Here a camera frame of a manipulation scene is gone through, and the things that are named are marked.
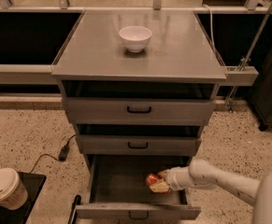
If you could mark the grey metal drawer cabinet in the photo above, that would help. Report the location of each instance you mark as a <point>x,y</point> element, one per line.
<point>177,64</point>

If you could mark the black power adapter with cable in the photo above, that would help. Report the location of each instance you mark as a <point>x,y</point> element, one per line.
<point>62,154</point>

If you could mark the grey open bottom drawer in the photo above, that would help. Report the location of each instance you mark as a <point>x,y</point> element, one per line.
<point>117,190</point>

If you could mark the grey top drawer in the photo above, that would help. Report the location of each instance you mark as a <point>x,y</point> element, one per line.
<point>138,111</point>

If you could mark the black handle near drawer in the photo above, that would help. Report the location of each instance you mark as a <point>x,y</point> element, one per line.
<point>73,214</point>

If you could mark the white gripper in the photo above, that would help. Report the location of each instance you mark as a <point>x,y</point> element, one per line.
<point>173,178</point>

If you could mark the white lidded paper coffee cup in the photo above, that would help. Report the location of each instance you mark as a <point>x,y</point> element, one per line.
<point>13,193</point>

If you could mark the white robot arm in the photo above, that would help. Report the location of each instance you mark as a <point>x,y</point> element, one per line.
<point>200,174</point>

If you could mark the black side table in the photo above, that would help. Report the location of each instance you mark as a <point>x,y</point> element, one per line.
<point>33,184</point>

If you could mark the red coke can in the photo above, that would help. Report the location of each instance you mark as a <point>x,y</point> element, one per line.
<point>151,177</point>

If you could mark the white ceramic bowl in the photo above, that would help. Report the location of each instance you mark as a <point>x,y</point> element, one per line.
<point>135,38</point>

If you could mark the grey middle drawer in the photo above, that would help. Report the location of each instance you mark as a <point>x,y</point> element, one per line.
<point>137,145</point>

